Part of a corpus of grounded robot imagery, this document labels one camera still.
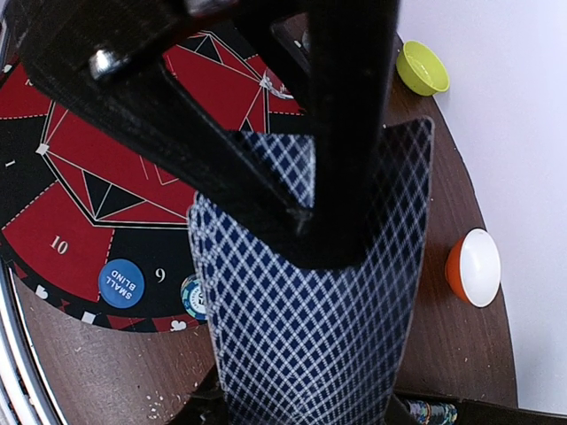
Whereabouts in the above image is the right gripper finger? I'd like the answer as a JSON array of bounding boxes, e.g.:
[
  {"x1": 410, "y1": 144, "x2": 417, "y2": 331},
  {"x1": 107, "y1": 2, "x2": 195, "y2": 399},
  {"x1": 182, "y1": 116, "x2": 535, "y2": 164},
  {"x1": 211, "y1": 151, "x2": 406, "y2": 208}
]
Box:
[{"x1": 74, "y1": 26, "x2": 395, "y2": 269}]

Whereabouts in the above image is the clear dealer button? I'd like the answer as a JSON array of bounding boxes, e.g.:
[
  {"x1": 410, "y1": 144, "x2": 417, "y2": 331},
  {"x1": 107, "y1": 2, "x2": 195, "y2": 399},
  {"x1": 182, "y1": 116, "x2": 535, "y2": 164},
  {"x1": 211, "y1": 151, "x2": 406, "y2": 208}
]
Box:
[{"x1": 260, "y1": 68, "x2": 294, "y2": 100}]

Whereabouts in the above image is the blue playing card deck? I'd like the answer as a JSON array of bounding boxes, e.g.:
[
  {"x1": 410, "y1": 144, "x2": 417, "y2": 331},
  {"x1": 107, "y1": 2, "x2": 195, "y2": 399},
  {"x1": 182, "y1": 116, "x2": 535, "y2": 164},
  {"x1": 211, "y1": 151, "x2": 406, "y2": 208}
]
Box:
[{"x1": 188, "y1": 116, "x2": 435, "y2": 424}]

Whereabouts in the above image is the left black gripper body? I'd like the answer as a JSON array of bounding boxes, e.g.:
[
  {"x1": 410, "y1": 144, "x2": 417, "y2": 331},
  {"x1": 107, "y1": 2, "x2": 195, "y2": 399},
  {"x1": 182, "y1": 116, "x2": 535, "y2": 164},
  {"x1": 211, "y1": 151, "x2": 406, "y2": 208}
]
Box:
[{"x1": 17, "y1": 1, "x2": 399, "y2": 111}]

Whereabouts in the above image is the green bowl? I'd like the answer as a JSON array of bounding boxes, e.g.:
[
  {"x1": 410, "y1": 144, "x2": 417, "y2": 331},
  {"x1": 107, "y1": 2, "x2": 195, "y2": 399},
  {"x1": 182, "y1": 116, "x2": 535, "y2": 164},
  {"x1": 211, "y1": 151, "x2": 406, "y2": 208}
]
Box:
[{"x1": 395, "y1": 41, "x2": 450, "y2": 97}]

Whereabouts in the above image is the round red black poker mat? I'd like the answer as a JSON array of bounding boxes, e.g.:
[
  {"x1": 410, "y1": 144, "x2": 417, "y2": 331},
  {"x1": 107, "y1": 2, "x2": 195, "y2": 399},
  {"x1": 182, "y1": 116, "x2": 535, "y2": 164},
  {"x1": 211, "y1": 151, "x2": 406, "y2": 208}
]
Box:
[{"x1": 1, "y1": 26, "x2": 307, "y2": 332}]

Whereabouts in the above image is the orange white bowl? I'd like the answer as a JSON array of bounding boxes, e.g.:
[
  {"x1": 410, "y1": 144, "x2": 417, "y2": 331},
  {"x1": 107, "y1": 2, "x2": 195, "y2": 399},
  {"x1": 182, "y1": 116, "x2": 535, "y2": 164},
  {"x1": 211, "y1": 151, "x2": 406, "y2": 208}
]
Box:
[{"x1": 445, "y1": 228, "x2": 501, "y2": 308}]

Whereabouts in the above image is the aluminium front rail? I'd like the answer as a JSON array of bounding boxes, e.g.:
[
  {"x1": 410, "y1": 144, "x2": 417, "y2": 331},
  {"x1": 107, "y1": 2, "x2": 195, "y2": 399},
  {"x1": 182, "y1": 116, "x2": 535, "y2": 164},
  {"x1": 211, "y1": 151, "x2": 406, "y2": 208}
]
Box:
[{"x1": 1, "y1": 265, "x2": 60, "y2": 424}]

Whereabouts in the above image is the blue small blind button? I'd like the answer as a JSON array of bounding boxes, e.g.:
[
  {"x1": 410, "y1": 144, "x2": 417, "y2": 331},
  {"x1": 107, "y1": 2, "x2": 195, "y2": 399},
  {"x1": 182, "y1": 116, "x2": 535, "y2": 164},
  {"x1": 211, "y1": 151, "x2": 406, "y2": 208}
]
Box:
[{"x1": 98, "y1": 259, "x2": 145, "y2": 309}]

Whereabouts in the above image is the teal poker chip stack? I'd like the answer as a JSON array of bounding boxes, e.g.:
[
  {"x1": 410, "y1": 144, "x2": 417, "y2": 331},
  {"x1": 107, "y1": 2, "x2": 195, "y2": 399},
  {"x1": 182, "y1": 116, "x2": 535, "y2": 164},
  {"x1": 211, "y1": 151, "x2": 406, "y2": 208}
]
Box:
[{"x1": 180, "y1": 274, "x2": 206, "y2": 321}]

